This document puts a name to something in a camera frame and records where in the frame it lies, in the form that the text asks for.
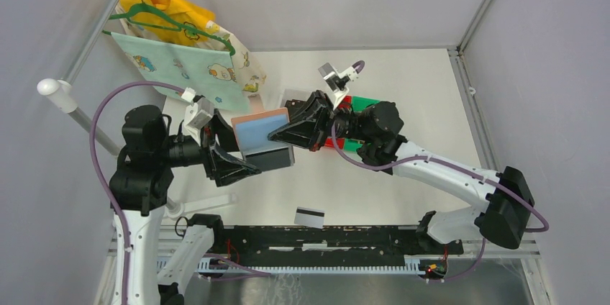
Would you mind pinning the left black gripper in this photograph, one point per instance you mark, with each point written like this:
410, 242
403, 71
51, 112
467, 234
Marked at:
224, 168

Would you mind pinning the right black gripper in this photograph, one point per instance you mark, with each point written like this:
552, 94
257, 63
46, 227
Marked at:
307, 133

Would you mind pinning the tan leather card holder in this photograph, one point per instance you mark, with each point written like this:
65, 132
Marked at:
251, 130

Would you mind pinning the black credit card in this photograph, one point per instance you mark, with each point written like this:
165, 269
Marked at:
268, 160

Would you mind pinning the silver magnetic stripe card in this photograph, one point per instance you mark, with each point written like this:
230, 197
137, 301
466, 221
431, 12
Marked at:
307, 217

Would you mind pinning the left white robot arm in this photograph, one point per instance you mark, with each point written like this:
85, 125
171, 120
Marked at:
140, 185

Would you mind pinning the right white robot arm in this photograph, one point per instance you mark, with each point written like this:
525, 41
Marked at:
500, 204

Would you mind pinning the red plastic bin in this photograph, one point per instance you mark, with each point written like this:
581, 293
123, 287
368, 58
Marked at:
331, 143

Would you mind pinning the white plastic bin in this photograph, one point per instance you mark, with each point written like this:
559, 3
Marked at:
294, 94

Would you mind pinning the green plastic bin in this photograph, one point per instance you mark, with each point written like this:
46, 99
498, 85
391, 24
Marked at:
357, 103

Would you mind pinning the cream patterned cloth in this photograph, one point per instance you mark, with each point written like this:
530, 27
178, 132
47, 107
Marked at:
245, 70

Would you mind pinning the light green patterned cloth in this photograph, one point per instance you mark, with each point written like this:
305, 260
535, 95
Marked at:
209, 73

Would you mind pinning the green clothes hanger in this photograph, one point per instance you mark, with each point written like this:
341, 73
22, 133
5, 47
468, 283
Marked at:
177, 26

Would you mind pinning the metal clothes rack pole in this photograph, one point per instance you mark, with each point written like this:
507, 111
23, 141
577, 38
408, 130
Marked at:
93, 67

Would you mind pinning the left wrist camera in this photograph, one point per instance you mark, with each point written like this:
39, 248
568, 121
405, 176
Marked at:
197, 114

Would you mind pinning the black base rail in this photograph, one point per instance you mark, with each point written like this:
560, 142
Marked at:
331, 246

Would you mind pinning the white cable duct strip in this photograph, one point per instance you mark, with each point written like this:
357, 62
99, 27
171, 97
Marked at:
411, 267

